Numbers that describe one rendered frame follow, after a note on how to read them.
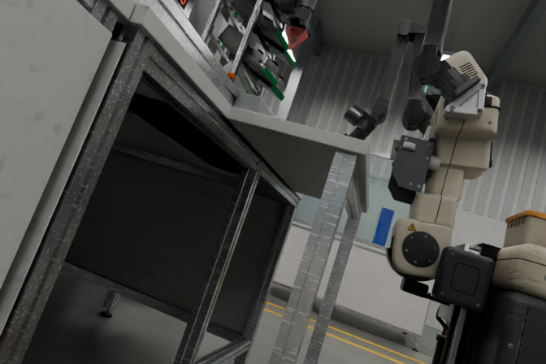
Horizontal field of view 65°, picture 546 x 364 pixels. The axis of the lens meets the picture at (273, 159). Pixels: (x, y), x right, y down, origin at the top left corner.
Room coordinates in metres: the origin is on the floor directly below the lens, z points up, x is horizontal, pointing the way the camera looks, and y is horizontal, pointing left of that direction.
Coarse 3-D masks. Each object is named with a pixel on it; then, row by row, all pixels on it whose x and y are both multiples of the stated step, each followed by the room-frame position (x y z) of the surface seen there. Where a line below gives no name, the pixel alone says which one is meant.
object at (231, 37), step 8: (224, 32) 1.62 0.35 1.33; (232, 32) 1.60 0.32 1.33; (240, 32) 1.59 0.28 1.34; (224, 40) 1.62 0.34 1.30; (232, 40) 1.60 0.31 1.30; (240, 40) 1.58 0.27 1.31; (232, 48) 1.59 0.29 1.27; (248, 48) 1.56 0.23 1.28; (248, 56) 1.56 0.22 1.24; (248, 64) 1.64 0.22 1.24; (256, 64) 1.54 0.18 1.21; (256, 72) 1.67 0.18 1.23; (264, 72) 1.53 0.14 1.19; (272, 80) 1.60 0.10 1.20
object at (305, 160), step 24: (144, 96) 0.98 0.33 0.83; (168, 120) 1.17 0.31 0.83; (240, 120) 0.90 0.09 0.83; (264, 120) 0.89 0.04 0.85; (192, 144) 1.45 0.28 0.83; (264, 144) 1.05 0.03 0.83; (288, 144) 0.96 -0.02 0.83; (312, 144) 0.88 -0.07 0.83; (336, 144) 0.84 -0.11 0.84; (360, 144) 0.83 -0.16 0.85; (288, 168) 1.28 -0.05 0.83; (312, 168) 1.15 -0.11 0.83; (360, 168) 0.96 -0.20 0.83; (312, 192) 1.61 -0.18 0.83; (360, 192) 1.26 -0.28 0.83
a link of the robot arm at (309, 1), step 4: (296, 0) 1.33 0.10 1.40; (300, 0) 1.33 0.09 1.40; (304, 0) 1.31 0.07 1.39; (308, 0) 1.31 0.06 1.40; (312, 0) 1.31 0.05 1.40; (316, 0) 1.32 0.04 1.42; (296, 4) 1.34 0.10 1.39; (300, 4) 1.32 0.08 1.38; (304, 4) 1.31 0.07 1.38; (308, 4) 1.31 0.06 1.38; (312, 4) 1.31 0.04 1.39; (312, 8) 1.32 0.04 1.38; (312, 12) 1.34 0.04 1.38
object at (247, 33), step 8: (216, 0) 1.59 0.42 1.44; (216, 8) 1.59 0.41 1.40; (256, 8) 1.54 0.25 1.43; (216, 16) 1.60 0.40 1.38; (256, 16) 1.54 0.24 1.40; (208, 24) 1.59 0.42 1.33; (248, 24) 1.54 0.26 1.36; (208, 32) 1.59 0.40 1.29; (248, 32) 1.54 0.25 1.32; (248, 40) 1.55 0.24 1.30; (240, 48) 1.54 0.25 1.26; (240, 56) 1.54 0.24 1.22; (272, 56) 1.85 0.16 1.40; (232, 64) 1.54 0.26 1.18; (232, 72) 1.54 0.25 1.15; (232, 80) 1.55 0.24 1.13
